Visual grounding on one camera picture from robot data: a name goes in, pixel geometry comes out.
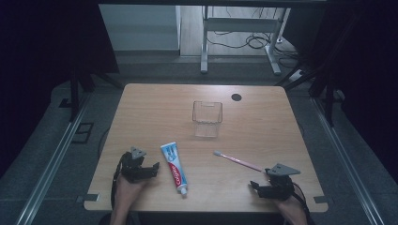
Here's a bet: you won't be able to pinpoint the aluminium rail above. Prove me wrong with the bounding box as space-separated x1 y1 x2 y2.
14 93 92 225
310 97 378 225

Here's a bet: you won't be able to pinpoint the dark curtain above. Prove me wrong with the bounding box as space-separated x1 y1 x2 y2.
283 0 398 186
0 0 120 179

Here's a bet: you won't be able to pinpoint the white red blue toothpaste tube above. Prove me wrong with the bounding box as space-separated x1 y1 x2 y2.
160 142 189 197

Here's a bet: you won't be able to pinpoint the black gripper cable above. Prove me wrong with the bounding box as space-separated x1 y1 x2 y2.
110 155 126 211
292 182 315 225

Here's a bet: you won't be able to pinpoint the person's left hand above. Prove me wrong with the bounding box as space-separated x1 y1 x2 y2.
114 173 150 208

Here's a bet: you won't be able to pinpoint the white metal stand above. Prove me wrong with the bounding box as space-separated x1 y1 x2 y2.
200 5 292 77

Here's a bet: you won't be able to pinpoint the black tape rectangle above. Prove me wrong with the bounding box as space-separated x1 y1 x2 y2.
70 122 95 145

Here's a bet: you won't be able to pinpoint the black tape patch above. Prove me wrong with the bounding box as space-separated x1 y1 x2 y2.
58 97 73 109

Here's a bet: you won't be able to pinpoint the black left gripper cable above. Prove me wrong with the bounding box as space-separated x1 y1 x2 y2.
110 155 126 211

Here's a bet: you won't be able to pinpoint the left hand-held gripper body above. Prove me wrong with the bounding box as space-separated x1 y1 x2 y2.
120 145 150 184

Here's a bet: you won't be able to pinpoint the white panel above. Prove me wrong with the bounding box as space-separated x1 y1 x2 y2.
99 4 182 52

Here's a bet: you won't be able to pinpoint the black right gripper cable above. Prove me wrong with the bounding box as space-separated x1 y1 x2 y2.
292 182 315 225

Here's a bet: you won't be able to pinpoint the clear plastic cup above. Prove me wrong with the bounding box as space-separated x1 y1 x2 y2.
191 99 224 139

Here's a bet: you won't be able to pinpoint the person's right hand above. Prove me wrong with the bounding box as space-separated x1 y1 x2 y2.
274 194 307 218

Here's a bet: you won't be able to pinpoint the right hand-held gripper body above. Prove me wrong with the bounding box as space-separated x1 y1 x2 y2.
264 162 302 202

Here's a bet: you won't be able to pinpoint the black floor cables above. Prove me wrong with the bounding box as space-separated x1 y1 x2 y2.
206 7 302 70

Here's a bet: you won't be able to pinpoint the pink toothbrush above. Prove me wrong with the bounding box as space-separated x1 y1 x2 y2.
213 150 267 173

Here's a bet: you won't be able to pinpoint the black metal stand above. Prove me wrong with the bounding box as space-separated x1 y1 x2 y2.
274 59 345 128
69 64 124 123

